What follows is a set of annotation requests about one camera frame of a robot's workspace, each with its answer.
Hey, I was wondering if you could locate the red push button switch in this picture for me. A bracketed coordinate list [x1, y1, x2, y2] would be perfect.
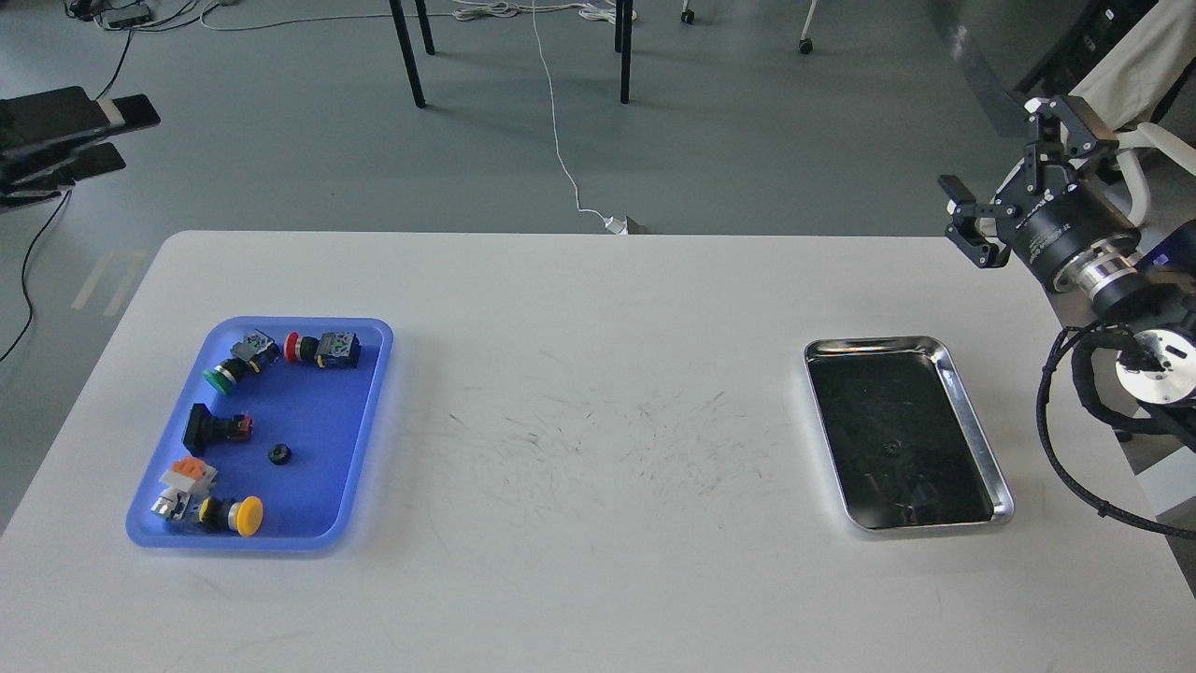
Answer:
[281, 331, 362, 369]

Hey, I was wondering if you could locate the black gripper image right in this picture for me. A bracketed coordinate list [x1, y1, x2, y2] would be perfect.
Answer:
[938, 94, 1141, 293]

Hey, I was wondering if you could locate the black table leg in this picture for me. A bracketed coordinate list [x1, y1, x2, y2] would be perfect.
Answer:
[388, 0, 437, 109]
[614, 0, 634, 104]

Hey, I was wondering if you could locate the white floor cable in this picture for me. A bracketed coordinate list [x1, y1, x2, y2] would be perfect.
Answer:
[201, 0, 648, 235]

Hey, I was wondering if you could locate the black table leg left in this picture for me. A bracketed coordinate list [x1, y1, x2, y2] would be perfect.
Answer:
[388, 0, 437, 109]

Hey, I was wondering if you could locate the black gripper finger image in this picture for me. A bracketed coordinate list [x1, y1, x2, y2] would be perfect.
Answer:
[1, 86, 161, 159]
[1, 142, 126, 208]

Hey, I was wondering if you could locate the black push button switch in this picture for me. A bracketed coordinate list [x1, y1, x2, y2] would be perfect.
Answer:
[182, 402, 254, 457]

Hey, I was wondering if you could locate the blue plastic tray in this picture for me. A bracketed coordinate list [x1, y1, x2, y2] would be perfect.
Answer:
[126, 316, 393, 552]

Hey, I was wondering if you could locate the orange grey contact block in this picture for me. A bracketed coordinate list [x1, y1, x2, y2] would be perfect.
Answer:
[161, 455, 219, 495]

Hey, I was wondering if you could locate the yellow push button switch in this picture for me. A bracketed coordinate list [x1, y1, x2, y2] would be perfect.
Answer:
[150, 494, 264, 537]

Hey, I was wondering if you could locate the green push button switch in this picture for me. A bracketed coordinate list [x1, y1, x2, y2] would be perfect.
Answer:
[202, 329, 281, 394]

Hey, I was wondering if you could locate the black table leg right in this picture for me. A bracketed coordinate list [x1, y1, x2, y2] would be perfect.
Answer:
[614, 0, 634, 104]

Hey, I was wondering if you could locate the silver metal tray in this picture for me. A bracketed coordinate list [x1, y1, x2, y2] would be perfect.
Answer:
[804, 336, 1014, 537]

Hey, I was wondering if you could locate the white chair with beige cloth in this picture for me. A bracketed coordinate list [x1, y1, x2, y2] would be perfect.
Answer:
[1014, 0, 1196, 440]

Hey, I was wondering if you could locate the black floor cable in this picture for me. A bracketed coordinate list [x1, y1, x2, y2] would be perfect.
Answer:
[0, 0, 150, 365]

